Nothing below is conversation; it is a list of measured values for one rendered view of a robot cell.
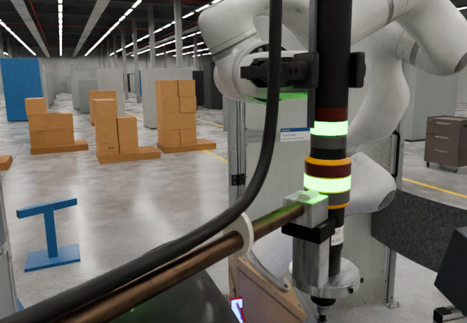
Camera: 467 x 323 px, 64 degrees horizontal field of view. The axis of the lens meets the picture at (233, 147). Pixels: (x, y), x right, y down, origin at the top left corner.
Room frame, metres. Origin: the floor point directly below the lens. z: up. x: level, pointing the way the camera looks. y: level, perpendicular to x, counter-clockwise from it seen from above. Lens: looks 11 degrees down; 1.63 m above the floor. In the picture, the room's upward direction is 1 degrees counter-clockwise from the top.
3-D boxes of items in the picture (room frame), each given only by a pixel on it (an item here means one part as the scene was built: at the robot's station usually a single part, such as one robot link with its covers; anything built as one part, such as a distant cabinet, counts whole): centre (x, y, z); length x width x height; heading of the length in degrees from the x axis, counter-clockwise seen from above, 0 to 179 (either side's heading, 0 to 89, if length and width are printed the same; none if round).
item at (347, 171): (0.35, -0.09, 1.54); 0.04 x 0.04 x 0.01
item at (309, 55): (0.36, -0.05, 1.63); 0.07 x 0.03 x 0.03; 15
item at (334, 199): (0.35, -0.09, 1.52); 0.04 x 0.04 x 0.01
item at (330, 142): (0.35, -0.09, 1.57); 0.03 x 0.03 x 0.01
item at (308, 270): (0.34, -0.08, 1.47); 0.09 x 0.07 x 0.10; 139
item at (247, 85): (0.46, -0.06, 1.63); 0.11 x 0.10 x 0.07; 15
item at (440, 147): (6.38, -3.76, 0.45); 0.68 x 0.47 x 0.90; 27
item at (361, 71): (0.37, -0.12, 1.63); 0.07 x 0.03 x 0.03; 15
